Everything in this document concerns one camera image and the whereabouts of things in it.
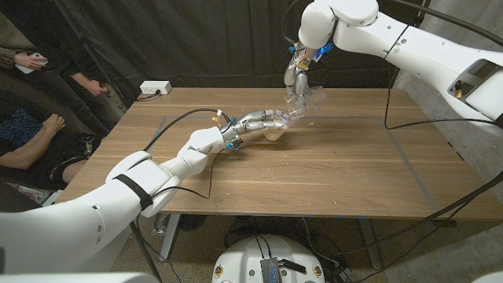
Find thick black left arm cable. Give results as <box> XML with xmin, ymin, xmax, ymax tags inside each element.
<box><xmin>143</xmin><ymin>108</ymin><xmax>233</xmax><ymax>153</ymax></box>

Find person in black clothes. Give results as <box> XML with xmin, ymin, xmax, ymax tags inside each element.
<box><xmin>23</xmin><ymin>46</ymin><xmax>115</xmax><ymax>137</ymax></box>

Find standing person at back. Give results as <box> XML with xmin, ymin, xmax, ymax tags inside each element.
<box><xmin>53</xmin><ymin>0</ymin><xmax>130</xmax><ymax>109</ymax></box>

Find black power strip cable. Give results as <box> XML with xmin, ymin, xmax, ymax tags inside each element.
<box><xmin>135</xmin><ymin>90</ymin><xmax>161</xmax><ymax>102</ymax></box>

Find seated person in blue top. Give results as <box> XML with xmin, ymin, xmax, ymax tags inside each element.
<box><xmin>0</xmin><ymin>105</ymin><xmax>99</xmax><ymax>189</ymax></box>

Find black round floor object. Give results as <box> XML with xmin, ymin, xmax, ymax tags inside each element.
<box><xmin>178</xmin><ymin>214</ymin><xmax>207</xmax><ymax>232</ymax></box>

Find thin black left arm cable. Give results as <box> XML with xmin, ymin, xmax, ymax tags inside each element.
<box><xmin>131</xmin><ymin>147</ymin><xmax>231</xmax><ymax>283</ymax></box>

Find black backdrop curtain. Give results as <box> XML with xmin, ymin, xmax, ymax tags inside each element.
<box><xmin>58</xmin><ymin>0</ymin><xmax>428</xmax><ymax>107</ymax></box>

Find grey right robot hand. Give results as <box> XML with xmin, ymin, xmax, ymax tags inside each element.
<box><xmin>283</xmin><ymin>41</ymin><xmax>321</xmax><ymax>113</ymax></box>

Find white robot torso base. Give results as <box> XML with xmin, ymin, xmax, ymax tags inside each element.
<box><xmin>211</xmin><ymin>234</ymin><xmax>327</xmax><ymax>283</ymax></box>

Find clear plastic cup with sugar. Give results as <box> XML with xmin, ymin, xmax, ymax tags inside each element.
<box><xmin>283</xmin><ymin>85</ymin><xmax>328</xmax><ymax>119</ymax></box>

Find white power strip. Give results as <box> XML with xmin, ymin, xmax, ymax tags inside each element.
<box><xmin>139</xmin><ymin>80</ymin><xmax>173</xmax><ymax>96</ymax></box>

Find person in brown sweater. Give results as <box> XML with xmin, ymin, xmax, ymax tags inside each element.
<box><xmin>0</xmin><ymin>9</ymin><xmax>49</xmax><ymax>75</ymax></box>

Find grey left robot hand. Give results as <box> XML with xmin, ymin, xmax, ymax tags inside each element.
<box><xmin>219</xmin><ymin>108</ymin><xmax>294</xmax><ymax>143</ymax></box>

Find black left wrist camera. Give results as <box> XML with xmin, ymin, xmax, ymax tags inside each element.
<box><xmin>224</xmin><ymin>137</ymin><xmax>244</xmax><ymax>152</ymax></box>

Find grey box on torso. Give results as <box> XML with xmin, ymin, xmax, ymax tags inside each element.
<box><xmin>259</xmin><ymin>257</ymin><xmax>283</xmax><ymax>283</ymax></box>

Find clear plastic bottle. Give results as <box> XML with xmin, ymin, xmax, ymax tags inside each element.
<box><xmin>152</xmin><ymin>213</ymin><xmax>172</xmax><ymax>237</ymax></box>

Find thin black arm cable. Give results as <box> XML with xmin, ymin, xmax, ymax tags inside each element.
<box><xmin>345</xmin><ymin>66</ymin><xmax>503</xmax><ymax>283</ymax></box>
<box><xmin>131</xmin><ymin>147</ymin><xmax>231</xmax><ymax>283</ymax></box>

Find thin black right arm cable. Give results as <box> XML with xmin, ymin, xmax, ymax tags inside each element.
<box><xmin>345</xmin><ymin>66</ymin><xmax>503</xmax><ymax>283</ymax></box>

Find grey table leg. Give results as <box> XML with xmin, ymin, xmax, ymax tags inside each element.
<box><xmin>358</xmin><ymin>218</ymin><xmax>383</xmax><ymax>270</ymax></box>
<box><xmin>159</xmin><ymin>214</ymin><xmax>182</xmax><ymax>263</ymax></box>

